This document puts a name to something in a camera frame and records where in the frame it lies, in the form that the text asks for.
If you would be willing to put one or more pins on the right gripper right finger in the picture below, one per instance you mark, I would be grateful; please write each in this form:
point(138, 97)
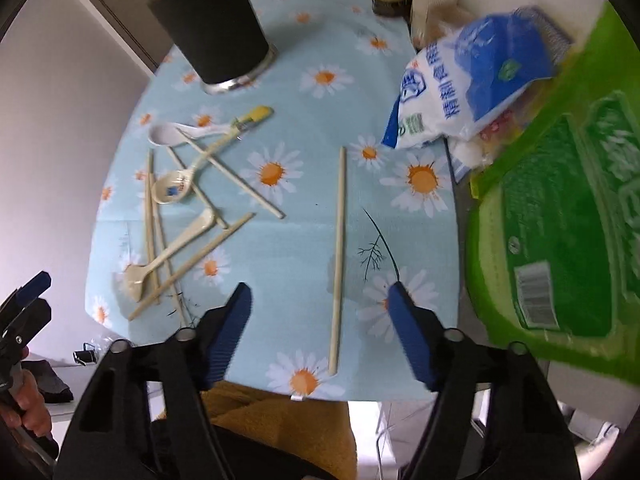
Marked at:
point(421, 336)

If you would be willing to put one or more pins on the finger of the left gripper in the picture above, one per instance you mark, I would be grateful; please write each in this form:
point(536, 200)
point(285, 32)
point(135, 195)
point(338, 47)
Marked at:
point(32, 290)
point(20, 325)

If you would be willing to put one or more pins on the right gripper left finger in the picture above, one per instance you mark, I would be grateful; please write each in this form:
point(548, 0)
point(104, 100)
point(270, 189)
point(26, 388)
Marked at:
point(221, 330)

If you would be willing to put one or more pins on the lone wooden chopstick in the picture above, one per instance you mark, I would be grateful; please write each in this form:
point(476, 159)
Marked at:
point(338, 263)

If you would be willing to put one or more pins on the cream plastic spoon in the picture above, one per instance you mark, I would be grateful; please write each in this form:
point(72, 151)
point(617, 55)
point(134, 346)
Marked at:
point(134, 275)

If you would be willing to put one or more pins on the cream spoon blue pattern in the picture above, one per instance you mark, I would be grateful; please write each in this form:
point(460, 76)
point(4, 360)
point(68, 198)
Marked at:
point(175, 185)

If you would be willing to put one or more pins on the white ceramic spoon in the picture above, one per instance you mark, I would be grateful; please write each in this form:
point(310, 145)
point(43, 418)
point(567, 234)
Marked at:
point(172, 134)

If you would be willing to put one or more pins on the yellow handled small utensil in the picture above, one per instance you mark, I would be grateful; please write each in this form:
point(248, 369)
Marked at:
point(250, 120)

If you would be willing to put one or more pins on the black cylindrical utensil holder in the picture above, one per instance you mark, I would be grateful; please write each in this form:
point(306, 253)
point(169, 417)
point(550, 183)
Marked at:
point(221, 39)

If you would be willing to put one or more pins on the person's left hand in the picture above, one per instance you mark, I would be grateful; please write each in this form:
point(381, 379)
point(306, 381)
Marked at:
point(36, 418)

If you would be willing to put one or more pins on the black binder clip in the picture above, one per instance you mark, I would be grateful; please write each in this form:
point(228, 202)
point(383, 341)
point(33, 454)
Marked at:
point(91, 353)

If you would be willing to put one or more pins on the yellow cloth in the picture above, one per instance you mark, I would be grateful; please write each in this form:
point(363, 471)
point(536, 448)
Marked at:
point(313, 430)

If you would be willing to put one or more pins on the daisy print blue tablecloth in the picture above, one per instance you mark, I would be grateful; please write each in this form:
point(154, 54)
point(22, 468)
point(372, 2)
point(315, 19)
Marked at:
point(333, 84)

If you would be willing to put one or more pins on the green plastic bag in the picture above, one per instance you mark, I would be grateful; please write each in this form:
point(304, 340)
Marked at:
point(552, 250)

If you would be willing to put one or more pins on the blue white salt bag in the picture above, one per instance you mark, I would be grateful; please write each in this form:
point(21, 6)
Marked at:
point(458, 84)

